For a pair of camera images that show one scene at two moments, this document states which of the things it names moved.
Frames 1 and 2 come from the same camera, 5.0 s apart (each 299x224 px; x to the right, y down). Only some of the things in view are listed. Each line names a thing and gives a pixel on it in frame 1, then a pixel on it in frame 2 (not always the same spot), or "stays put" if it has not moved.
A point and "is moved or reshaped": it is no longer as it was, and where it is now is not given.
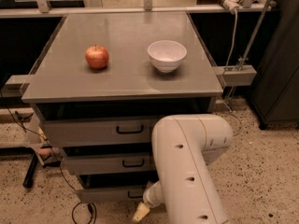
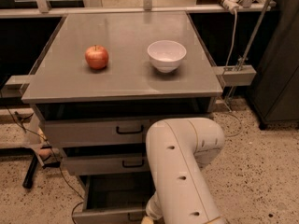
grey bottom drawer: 117,188 is moved or reshaped
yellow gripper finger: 141,212 -> 147,220
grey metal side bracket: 236,75 stays put
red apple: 97,56 stays put
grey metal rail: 5,14 stays put
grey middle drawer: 110,164 stays put
